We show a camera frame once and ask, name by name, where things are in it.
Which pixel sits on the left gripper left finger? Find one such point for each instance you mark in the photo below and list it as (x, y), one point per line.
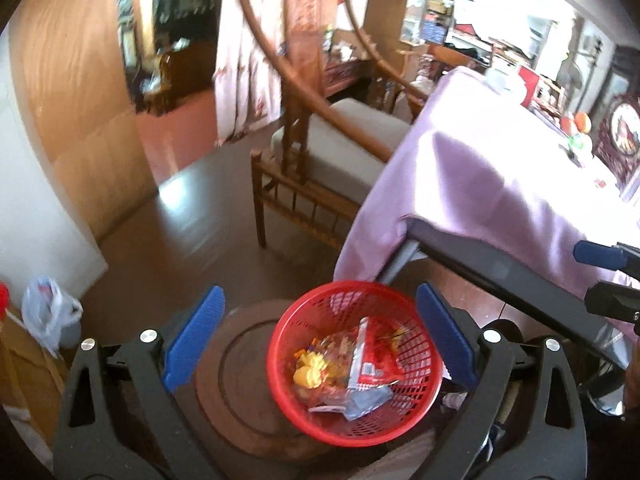
(119, 418)

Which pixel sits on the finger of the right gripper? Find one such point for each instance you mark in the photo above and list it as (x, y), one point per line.
(613, 301)
(619, 257)

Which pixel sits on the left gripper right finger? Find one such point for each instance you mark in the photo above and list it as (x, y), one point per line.
(521, 417)

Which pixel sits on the clear pink plastic wrapper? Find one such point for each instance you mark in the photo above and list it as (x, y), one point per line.
(323, 367)

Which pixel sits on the red snack package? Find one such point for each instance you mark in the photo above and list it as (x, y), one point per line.
(376, 356)

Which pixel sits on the red mesh trash basket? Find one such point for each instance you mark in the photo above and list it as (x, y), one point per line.
(338, 307)

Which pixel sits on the white plastic bag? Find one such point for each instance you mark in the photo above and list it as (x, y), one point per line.
(51, 315)

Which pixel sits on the orange fruit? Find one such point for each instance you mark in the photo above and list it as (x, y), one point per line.
(583, 122)

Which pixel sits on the red apple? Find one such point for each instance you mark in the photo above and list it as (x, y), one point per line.
(568, 125)

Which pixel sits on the purple tablecloth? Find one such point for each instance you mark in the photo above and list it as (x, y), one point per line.
(478, 165)

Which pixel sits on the red box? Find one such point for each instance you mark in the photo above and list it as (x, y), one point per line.
(531, 79)

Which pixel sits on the wooden armchair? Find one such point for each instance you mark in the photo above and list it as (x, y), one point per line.
(284, 184)

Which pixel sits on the pink floral curtain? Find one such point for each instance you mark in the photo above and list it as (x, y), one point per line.
(247, 89)

